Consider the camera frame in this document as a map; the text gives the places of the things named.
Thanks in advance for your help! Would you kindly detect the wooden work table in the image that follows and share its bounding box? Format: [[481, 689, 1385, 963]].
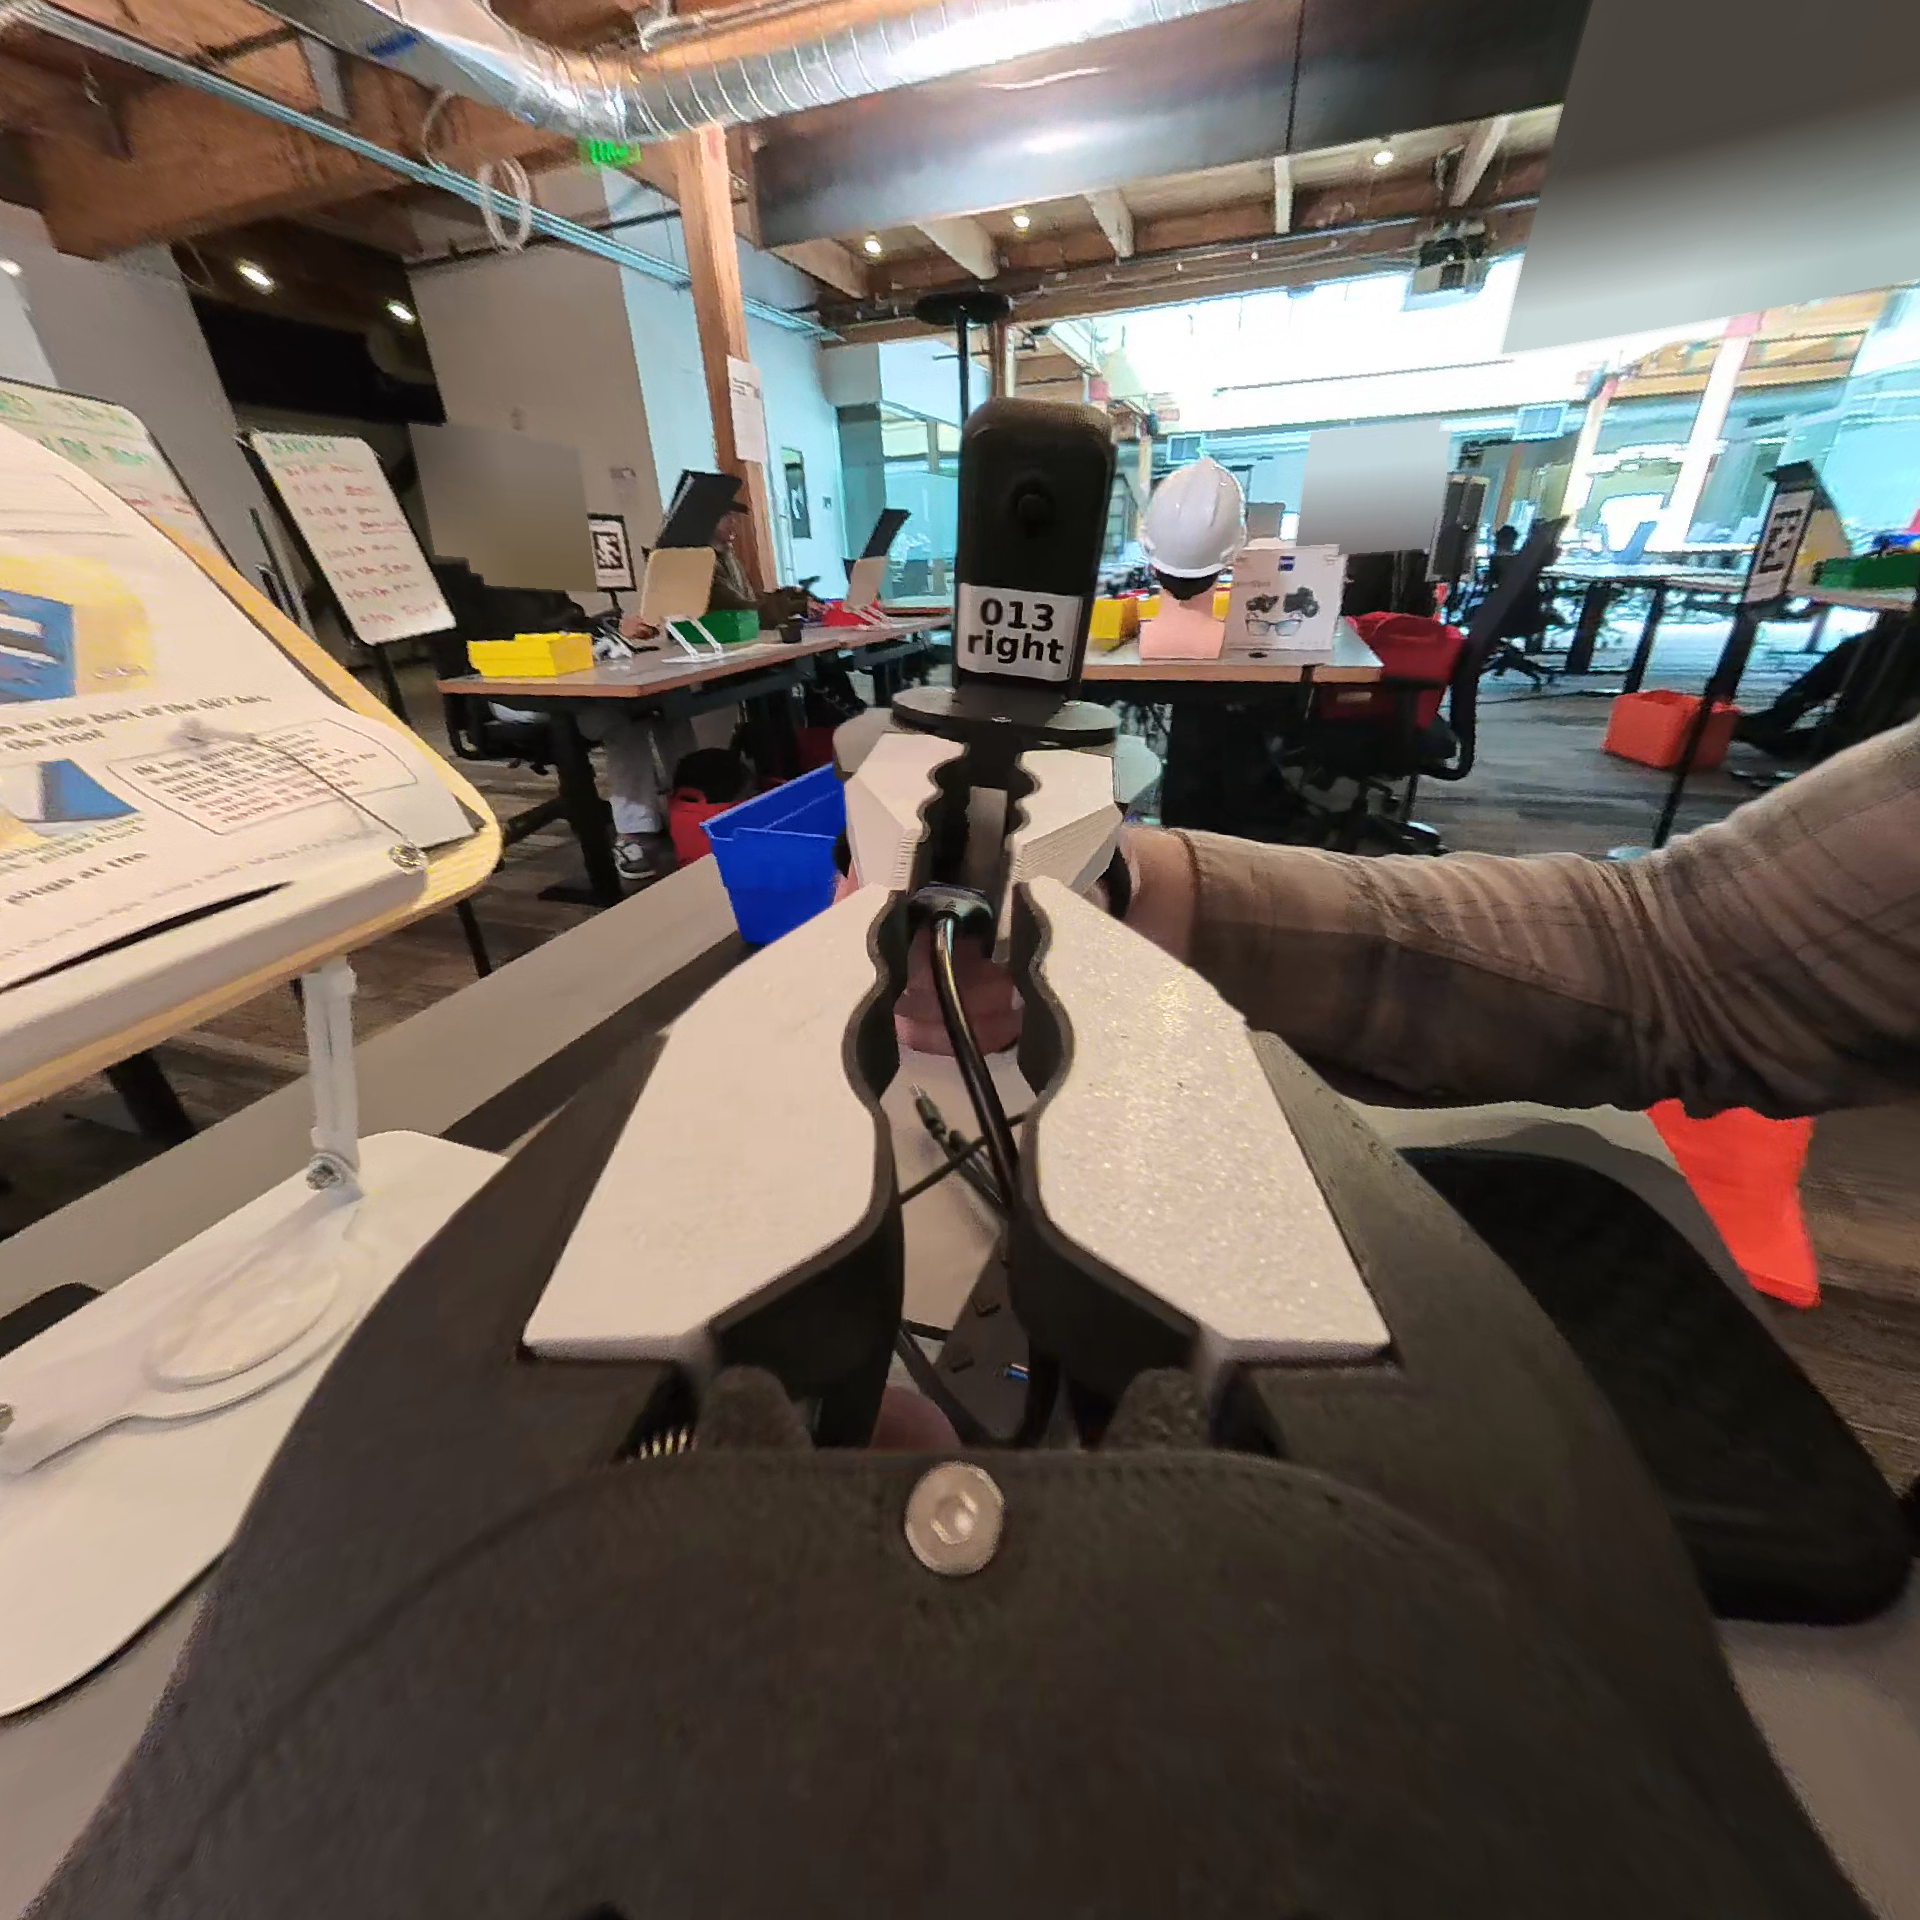
[[436, 616, 970, 904]]

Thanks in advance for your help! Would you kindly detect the white cardboard box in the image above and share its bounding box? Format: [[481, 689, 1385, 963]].
[[1226, 545, 1350, 659]]

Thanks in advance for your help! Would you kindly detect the white hard hat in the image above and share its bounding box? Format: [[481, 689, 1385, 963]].
[[1138, 459, 1251, 585]]

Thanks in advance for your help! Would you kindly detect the blue plastic bin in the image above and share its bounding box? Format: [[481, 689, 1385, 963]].
[[707, 766, 856, 956]]

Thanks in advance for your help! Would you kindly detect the blue usb cable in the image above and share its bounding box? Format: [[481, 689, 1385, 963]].
[[900, 888, 1040, 1442]]

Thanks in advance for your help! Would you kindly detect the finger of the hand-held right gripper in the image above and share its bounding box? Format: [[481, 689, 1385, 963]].
[[840, 738, 942, 896], [1024, 738, 1120, 889]]

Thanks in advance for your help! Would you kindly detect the orange plastic bin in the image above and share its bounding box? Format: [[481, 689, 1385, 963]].
[[1603, 690, 1740, 777]]

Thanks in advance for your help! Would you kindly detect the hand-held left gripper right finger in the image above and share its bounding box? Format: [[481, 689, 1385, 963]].
[[1006, 879, 1401, 1415]]

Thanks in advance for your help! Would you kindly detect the wooden column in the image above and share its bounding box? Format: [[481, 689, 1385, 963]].
[[672, 129, 791, 601]]

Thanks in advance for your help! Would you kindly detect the white stand base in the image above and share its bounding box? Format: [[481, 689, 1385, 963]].
[[0, 960, 520, 1722]]

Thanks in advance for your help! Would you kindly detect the person's right forearm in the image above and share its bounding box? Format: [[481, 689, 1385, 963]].
[[1118, 721, 1920, 1121]]

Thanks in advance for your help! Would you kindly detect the red office chair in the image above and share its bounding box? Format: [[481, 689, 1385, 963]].
[[1350, 610, 1470, 743]]

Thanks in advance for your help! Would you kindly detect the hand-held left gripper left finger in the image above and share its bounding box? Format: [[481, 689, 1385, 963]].
[[527, 879, 906, 1415]]

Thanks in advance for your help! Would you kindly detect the black wrist rest pad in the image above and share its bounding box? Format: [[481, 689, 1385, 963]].
[[1407, 1142, 1920, 1625]]

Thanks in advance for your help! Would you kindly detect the white easel board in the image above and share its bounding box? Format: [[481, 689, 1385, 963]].
[[249, 431, 463, 649]]

